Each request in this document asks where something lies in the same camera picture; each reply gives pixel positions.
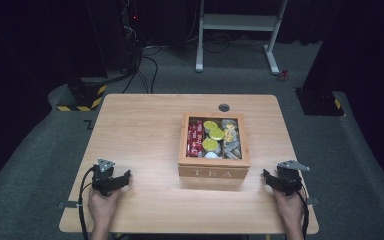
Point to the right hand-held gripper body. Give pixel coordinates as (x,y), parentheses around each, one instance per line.
(290,178)

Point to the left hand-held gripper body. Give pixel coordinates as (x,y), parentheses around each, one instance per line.
(102,175)

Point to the person's left hand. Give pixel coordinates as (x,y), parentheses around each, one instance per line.
(102,208)

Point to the person's right hand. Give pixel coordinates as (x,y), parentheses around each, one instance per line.
(289,210)

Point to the pile of silver packets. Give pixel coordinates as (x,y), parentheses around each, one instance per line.
(230,140)

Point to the wooden tea box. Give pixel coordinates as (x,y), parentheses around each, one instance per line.
(213,172)

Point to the white lid capsule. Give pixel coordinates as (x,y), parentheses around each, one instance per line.
(211,155)

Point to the yellow lid capsule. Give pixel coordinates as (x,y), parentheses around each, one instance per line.
(210,125)
(210,144)
(216,134)

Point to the black yellow striped stand base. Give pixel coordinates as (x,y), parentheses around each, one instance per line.
(86,96)

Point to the row of red packets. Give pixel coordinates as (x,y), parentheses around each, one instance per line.
(195,140)

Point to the dark equipment rack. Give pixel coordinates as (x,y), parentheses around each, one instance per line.
(131,33)

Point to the white metal stand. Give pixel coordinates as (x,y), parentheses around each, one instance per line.
(236,22)

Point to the grey table edge bracket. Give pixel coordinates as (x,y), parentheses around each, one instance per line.
(313,200)
(67,204)

